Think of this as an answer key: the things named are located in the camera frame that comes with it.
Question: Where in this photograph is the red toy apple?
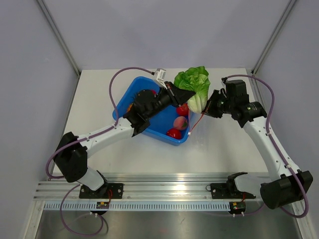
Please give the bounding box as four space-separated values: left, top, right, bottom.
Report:
166 128 182 140
176 103 189 117

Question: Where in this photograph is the toy pineapple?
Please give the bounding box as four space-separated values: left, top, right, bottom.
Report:
126 93 138 113

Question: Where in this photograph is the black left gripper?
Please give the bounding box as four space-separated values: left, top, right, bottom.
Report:
146 82 194 120

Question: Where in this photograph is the pink toy peach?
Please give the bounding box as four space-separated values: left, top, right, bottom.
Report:
173 116 188 130

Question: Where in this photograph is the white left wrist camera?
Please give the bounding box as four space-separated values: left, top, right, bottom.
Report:
154 68 166 88

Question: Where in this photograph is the white slotted cable duct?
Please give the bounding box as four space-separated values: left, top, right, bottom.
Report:
44 201 230 212

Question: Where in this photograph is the blue plastic bin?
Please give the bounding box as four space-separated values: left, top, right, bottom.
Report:
117 76 189 146

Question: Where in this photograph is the aluminium table rail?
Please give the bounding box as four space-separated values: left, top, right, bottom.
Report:
33 173 277 202

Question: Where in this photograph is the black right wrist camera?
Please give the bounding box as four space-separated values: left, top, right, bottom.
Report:
225 80 247 98

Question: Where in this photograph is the red toy apple bottom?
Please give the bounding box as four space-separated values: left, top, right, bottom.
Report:
166 128 182 140

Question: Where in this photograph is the clear zip bag orange zipper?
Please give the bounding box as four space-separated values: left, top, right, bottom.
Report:
187 100 211 136

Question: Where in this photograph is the red toy apple top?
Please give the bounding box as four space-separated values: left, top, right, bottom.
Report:
176 103 189 117

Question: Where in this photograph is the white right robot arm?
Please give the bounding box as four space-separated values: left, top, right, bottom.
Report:
203 89 313 211

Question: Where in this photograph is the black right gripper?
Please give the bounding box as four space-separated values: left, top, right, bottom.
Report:
197 90 235 119

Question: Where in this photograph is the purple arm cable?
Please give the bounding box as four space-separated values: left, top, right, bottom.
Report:
221 74 310 219
47 66 157 235

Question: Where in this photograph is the green toy lettuce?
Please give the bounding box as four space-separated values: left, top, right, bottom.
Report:
174 66 210 114

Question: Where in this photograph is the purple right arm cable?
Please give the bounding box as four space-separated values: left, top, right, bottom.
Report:
221 74 310 219

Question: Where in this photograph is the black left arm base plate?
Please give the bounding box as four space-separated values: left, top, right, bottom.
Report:
79 183 124 199

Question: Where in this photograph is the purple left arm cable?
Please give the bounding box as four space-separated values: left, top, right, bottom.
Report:
47 66 157 235

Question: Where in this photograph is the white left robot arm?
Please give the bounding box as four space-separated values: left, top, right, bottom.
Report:
53 82 195 198

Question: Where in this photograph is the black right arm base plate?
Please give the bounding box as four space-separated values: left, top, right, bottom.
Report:
205 183 256 200

